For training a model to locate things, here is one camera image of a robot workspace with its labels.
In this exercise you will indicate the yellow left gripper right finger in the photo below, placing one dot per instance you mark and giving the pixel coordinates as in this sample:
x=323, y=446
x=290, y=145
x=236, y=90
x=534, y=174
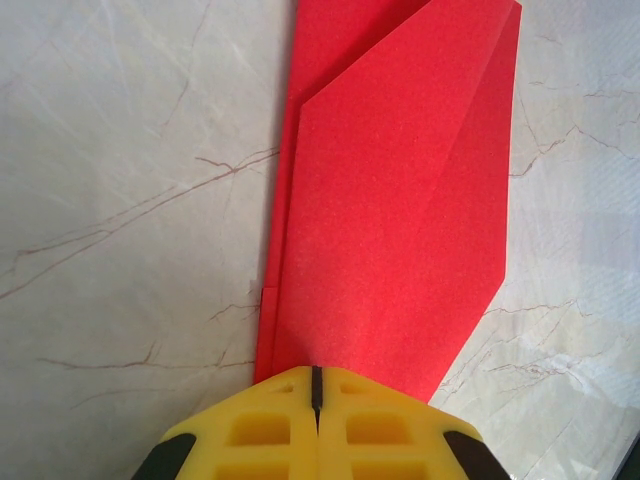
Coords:
x=400, y=450

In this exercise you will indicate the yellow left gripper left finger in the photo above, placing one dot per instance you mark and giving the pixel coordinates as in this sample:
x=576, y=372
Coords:
x=225, y=450

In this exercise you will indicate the red paper sheet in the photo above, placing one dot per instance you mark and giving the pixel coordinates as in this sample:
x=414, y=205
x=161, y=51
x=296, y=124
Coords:
x=400, y=200

